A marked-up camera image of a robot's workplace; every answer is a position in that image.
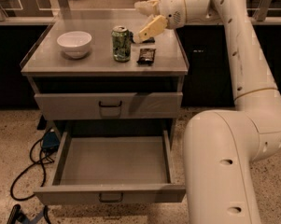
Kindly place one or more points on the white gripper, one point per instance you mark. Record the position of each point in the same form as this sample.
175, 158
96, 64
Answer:
173, 10

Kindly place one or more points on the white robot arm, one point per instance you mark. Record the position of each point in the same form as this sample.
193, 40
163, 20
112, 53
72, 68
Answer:
219, 145

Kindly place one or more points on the green soda can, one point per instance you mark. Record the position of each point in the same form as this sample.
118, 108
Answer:
121, 44

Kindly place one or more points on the grey top drawer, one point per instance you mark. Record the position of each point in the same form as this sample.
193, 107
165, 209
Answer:
130, 105

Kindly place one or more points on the grey drawer cabinet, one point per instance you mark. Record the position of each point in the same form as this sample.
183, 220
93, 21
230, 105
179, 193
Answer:
49, 70

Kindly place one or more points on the grey open bottom drawer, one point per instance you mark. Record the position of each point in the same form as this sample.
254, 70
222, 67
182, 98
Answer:
94, 170

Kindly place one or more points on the blue snack packet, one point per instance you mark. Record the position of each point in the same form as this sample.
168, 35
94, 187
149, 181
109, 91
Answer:
146, 40

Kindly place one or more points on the dark brown snack packet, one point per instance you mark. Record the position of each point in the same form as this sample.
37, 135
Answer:
146, 56

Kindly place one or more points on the white ceramic bowl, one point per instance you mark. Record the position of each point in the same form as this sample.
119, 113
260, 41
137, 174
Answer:
75, 44

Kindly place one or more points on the blue power box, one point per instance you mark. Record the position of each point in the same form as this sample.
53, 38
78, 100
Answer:
50, 142

